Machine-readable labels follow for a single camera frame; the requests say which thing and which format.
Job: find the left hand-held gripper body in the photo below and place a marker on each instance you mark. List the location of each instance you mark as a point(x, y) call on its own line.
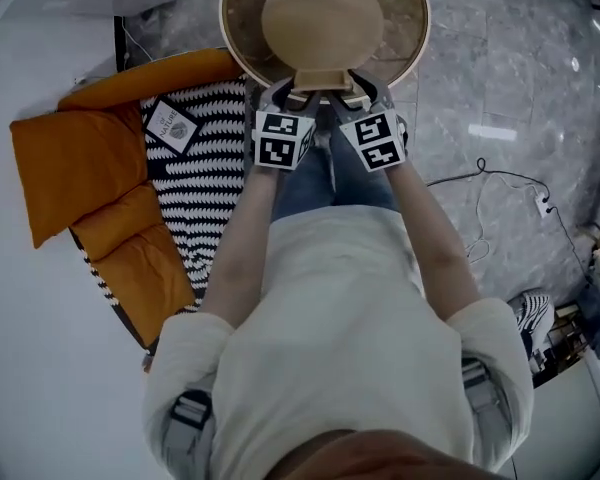
point(279, 140)

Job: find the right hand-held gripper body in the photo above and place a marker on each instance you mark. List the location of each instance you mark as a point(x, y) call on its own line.
point(375, 140)

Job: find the person's left forearm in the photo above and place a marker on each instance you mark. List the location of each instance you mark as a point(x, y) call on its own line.
point(240, 248)

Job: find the person's right forearm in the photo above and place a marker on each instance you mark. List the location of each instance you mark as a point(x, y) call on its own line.
point(430, 243)

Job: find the person's blue jeans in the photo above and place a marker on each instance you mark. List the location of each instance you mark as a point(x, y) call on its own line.
point(320, 178)

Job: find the round rattan side table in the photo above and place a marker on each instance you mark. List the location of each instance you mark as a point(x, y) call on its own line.
point(405, 23)

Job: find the black and white patterned blanket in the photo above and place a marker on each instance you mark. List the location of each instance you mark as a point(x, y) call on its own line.
point(210, 178)

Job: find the white power strip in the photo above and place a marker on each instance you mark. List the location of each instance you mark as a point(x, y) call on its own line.
point(542, 205)

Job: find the orange upholstered sofa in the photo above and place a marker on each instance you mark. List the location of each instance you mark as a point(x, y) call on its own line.
point(135, 278)

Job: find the person's white shirt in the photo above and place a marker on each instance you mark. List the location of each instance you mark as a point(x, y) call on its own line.
point(340, 343)

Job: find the orange throw pillow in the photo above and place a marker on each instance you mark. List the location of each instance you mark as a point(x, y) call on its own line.
point(75, 168)

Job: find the striped grey sneaker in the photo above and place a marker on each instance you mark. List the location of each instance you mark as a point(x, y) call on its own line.
point(532, 313)

